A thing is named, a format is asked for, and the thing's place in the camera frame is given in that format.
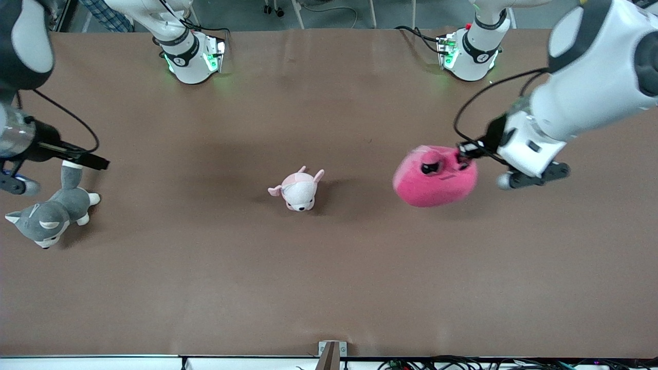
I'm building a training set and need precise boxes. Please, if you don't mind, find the hot pink round plush toy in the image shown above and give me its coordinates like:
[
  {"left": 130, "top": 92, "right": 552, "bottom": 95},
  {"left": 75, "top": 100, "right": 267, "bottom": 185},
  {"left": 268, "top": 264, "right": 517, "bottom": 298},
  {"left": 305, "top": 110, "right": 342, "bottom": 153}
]
[{"left": 392, "top": 145, "right": 479, "bottom": 208}]

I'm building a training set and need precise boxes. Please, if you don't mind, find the grey white husky plush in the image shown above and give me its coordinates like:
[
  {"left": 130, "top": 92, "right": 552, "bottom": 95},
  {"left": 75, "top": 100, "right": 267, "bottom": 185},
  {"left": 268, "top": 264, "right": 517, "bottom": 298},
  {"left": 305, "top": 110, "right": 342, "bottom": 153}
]
[{"left": 5, "top": 160, "right": 101, "bottom": 250}]

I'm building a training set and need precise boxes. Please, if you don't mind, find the blue plaid clothed person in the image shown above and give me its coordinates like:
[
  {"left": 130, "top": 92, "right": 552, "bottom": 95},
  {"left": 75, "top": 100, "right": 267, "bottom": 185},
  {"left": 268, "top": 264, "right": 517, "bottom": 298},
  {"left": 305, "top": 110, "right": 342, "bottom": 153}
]
[{"left": 80, "top": 0, "right": 135, "bottom": 33}]

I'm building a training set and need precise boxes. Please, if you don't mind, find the brown table cover sheet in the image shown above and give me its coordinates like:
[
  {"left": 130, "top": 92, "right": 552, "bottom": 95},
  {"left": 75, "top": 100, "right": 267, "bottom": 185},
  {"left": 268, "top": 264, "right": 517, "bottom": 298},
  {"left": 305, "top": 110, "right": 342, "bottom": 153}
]
[{"left": 0, "top": 28, "right": 658, "bottom": 359}]

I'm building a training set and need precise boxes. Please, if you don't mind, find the pale pink plush dog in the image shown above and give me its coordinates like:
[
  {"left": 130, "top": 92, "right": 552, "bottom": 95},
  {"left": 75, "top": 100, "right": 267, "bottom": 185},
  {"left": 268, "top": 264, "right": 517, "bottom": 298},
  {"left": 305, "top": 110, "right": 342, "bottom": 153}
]
[{"left": 267, "top": 165, "right": 325, "bottom": 212}]

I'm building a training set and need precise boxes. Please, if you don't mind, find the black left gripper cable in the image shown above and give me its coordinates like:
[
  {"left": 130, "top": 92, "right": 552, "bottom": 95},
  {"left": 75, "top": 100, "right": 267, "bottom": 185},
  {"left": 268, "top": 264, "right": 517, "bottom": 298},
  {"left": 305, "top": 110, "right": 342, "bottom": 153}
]
[{"left": 453, "top": 67, "right": 551, "bottom": 166}]

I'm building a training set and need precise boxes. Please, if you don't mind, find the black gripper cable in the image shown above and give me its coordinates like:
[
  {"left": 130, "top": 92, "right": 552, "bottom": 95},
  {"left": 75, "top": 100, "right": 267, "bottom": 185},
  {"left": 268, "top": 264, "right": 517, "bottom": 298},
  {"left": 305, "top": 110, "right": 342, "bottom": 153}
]
[
  {"left": 15, "top": 88, "right": 100, "bottom": 154},
  {"left": 453, "top": 67, "right": 551, "bottom": 166}
]

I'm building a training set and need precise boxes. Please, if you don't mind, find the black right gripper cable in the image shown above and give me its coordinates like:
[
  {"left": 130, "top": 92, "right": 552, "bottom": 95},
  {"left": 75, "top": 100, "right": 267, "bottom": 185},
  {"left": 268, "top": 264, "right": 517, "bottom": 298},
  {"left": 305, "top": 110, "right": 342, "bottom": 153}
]
[{"left": 15, "top": 88, "right": 100, "bottom": 154}]

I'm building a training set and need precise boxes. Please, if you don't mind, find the black left arm base cable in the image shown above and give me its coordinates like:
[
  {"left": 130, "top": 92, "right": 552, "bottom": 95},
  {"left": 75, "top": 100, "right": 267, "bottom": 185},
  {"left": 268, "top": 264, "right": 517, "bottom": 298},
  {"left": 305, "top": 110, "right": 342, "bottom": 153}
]
[{"left": 394, "top": 25, "right": 450, "bottom": 56}]

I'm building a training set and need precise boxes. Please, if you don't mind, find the black arm base cable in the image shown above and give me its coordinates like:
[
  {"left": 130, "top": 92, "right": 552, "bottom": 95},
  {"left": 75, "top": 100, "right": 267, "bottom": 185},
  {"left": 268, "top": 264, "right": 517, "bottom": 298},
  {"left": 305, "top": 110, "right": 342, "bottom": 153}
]
[
  {"left": 394, "top": 25, "right": 450, "bottom": 56},
  {"left": 160, "top": 0, "right": 230, "bottom": 52}
]

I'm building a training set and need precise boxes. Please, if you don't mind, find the black cable bundle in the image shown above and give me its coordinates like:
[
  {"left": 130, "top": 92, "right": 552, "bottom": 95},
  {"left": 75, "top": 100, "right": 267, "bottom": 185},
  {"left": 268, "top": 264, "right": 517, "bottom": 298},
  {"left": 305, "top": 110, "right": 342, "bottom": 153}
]
[{"left": 378, "top": 355, "right": 658, "bottom": 370}]

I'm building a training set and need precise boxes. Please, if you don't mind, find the black right arm base cable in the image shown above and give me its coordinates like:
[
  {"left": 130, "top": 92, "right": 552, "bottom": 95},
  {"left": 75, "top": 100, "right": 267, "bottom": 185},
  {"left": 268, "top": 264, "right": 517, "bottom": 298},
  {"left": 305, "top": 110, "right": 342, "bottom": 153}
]
[{"left": 160, "top": 0, "right": 230, "bottom": 52}]

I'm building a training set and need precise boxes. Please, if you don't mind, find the grey metal table bracket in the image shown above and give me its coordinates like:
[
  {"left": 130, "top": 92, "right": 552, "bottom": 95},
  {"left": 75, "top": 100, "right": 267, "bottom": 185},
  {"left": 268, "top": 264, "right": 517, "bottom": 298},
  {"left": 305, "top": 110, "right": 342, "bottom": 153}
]
[{"left": 315, "top": 341, "right": 348, "bottom": 370}]

